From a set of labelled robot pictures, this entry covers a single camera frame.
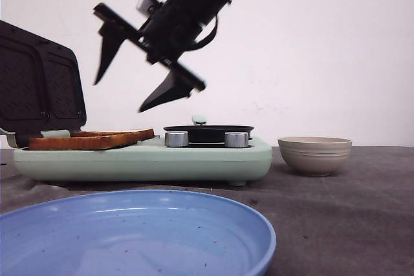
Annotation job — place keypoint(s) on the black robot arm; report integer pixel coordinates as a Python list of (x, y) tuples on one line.
[(170, 30)]

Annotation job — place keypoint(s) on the left silver control knob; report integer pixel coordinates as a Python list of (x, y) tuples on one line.
[(176, 139)]

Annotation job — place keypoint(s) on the cream ribbed bowl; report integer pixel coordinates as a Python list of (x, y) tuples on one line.
[(314, 155)]

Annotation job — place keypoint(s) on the white bread slice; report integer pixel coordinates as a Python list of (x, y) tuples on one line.
[(80, 143), (138, 135)]

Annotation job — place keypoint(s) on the mint green breakfast maker base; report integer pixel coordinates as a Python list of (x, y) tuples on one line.
[(149, 161)]

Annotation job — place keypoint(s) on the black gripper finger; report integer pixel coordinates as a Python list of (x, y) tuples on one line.
[(172, 88), (112, 38)]

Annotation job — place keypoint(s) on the breakfast maker hinged lid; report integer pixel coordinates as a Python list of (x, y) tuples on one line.
[(41, 88)]

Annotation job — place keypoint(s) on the silver control knob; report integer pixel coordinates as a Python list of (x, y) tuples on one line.
[(236, 139), (176, 139)]

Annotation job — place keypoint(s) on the blue round plate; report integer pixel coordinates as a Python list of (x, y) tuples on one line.
[(140, 232)]

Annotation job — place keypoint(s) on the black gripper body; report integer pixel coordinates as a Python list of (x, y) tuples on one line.
[(169, 31)]

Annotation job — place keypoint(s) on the right silver control knob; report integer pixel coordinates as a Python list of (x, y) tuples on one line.
[(236, 139)]

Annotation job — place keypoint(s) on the black round frying pan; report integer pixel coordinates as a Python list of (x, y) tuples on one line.
[(209, 133)]

